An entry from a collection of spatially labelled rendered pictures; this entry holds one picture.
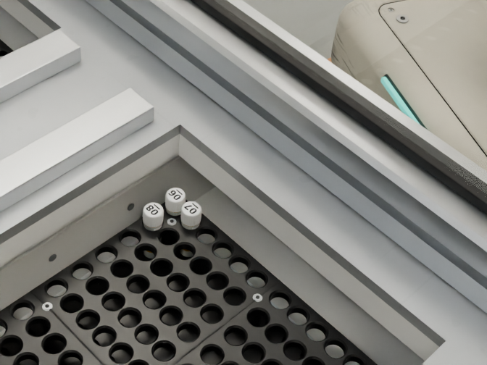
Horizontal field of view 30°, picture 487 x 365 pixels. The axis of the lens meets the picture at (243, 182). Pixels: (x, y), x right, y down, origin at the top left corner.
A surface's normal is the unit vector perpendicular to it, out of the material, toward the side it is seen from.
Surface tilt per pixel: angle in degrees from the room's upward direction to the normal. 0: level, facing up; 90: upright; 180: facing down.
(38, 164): 0
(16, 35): 0
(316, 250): 90
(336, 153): 90
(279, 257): 0
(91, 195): 90
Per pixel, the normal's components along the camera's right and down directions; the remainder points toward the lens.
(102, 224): 0.70, 0.58
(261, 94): -0.71, 0.49
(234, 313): 0.09, -0.66
